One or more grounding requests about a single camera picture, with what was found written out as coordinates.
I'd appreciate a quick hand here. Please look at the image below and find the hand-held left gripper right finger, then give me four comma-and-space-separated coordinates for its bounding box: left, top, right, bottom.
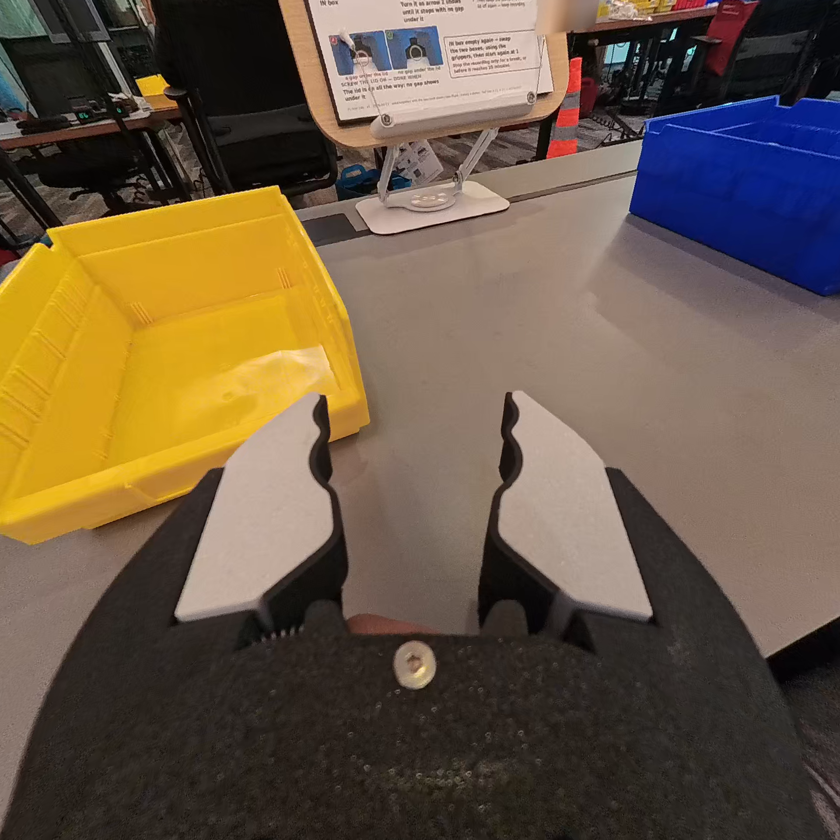
478, 390, 656, 639

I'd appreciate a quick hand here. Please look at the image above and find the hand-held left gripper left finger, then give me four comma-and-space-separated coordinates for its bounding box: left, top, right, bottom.
173, 392, 349, 632

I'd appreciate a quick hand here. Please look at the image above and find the yellow plastic bin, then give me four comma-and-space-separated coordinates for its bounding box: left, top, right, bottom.
0, 185, 370, 546

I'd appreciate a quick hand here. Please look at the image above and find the blue plastic bin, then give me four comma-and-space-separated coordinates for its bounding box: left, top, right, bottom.
629, 96, 840, 298

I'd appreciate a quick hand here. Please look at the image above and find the instruction sheet on wooden stand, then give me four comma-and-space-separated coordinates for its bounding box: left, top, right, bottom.
279, 0, 571, 236

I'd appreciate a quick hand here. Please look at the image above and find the blue bag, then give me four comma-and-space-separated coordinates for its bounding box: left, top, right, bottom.
336, 164, 383, 202

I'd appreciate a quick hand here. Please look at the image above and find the black office chair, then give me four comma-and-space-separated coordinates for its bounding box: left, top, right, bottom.
689, 0, 829, 118
154, 0, 340, 198

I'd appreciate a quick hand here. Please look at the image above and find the printed paper sheet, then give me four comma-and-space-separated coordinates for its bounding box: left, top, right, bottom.
394, 140, 445, 185

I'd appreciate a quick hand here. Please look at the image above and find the orange traffic cone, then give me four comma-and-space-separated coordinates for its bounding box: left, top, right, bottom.
546, 57, 584, 160

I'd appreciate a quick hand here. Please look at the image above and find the wooden background table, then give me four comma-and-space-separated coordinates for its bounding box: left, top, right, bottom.
567, 5, 719, 129
0, 98, 198, 229

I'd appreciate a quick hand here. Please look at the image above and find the printed instruction sheet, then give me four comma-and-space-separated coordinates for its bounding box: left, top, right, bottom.
307, 0, 555, 126

